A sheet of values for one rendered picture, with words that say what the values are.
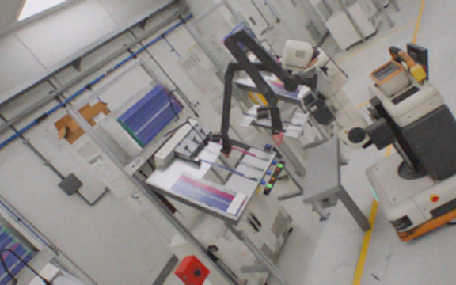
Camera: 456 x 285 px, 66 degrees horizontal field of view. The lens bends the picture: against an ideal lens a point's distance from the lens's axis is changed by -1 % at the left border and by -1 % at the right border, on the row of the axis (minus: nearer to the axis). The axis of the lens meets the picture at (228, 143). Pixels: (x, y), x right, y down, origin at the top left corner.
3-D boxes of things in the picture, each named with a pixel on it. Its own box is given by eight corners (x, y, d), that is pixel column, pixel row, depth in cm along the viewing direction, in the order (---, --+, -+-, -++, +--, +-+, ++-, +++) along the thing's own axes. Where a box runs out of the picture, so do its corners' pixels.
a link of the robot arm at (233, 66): (223, 61, 227) (225, 58, 236) (223, 82, 233) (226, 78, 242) (294, 62, 222) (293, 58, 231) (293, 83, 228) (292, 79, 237)
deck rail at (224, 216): (237, 224, 229) (237, 218, 225) (236, 226, 227) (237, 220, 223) (146, 185, 252) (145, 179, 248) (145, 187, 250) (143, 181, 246)
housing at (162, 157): (199, 134, 295) (198, 120, 286) (165, 172, 262) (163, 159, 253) (190, 131, 298) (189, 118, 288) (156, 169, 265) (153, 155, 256)
